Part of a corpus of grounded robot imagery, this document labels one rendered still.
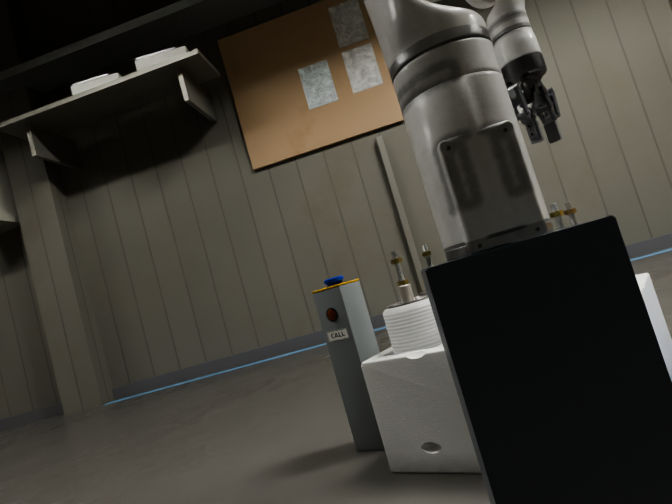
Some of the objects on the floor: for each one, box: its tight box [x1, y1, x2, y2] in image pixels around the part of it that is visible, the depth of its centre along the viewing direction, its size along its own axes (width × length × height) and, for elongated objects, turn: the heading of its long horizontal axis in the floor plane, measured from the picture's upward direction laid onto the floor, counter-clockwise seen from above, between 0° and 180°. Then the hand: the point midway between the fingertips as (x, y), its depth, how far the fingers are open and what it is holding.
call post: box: [313, 281, 385, 451], centre depth 91 cm, size 7×7×31 cm
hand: (544, 135), depth 85 cm, fingers open, 6 cm apart
